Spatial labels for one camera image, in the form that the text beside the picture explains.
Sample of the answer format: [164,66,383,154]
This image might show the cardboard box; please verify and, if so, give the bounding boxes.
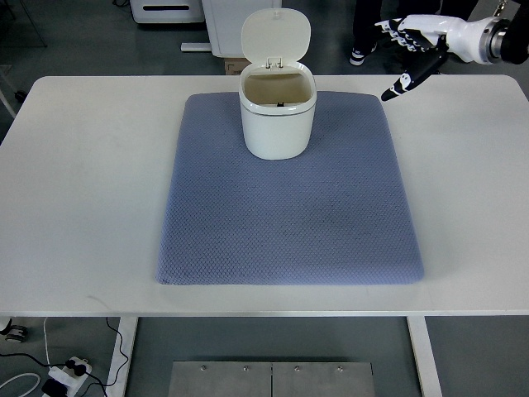
[224,58,250,75]

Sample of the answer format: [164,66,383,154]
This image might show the white power strip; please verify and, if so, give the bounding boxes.
[48,356,92,392]

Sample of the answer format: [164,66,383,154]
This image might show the person leg dark trousers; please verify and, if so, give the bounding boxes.
[349,0,382,66]
[396,0,441,69]

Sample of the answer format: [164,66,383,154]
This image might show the blue quilted mat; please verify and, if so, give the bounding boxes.
[156,91,424,285]

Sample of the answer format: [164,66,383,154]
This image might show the person left leg dark trousers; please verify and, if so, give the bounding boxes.
[349,0,382,66]

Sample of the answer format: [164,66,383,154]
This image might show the grey metal floor plate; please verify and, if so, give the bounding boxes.
[169,361,375,396]

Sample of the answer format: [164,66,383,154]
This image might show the white cable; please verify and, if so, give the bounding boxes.
[0,318,55,397]

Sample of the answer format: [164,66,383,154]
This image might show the black power cable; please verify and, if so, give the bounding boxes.
[0,317,130,397]

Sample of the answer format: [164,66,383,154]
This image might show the white table left leg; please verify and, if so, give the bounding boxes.
[105,317,139,397]

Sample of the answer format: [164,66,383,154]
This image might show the black plug adapter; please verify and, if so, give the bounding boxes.
[41,378,68,397]

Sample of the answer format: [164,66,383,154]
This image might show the white table right leg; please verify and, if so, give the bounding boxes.
[407,316,442,397]

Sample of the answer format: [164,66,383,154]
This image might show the white table leg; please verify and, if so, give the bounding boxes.
[407,316,442,397]
[105,317,139,397]

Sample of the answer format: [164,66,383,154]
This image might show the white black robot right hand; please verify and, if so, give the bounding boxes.
[374,15,508,101]

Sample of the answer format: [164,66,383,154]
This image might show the person right leg dark trousers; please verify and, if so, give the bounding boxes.
[396,0,441,69]

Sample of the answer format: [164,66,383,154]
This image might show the white trash bin open lid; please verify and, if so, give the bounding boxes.
[239,8,317,160]

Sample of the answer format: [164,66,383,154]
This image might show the white cabinet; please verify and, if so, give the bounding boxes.
[180,0,283,58]

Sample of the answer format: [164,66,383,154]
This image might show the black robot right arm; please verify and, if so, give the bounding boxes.
[488,1,528,65]

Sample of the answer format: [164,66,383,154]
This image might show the white appliance with slot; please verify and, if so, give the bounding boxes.
[130,0,205,24]

